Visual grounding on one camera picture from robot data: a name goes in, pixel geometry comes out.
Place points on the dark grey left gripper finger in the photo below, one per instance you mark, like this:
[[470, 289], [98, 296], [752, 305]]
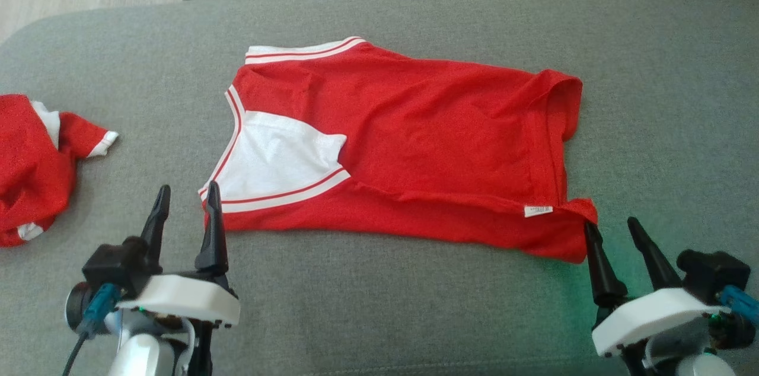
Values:
[[157, 228], [213, 245]]

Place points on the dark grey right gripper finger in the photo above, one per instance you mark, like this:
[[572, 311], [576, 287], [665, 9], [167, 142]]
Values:
[[655, 266], [605, 281]]

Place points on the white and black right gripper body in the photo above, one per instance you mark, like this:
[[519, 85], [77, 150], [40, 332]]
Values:
[[652, 314]]

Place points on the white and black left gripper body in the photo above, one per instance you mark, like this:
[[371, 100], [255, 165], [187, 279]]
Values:
[[184, 299]]

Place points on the red shorts with white stripe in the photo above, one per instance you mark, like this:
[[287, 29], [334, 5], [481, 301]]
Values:
[[29, 168]]

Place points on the red jersey with white trim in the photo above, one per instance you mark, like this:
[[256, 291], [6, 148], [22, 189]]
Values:
[[427, 139]]

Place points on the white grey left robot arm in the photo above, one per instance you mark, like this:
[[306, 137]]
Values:
[[142, 352]]

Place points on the grey sofa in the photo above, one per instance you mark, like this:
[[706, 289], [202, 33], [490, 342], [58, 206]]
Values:
[[385, 311]]

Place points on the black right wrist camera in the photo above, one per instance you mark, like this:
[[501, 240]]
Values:
[[714, 272]]

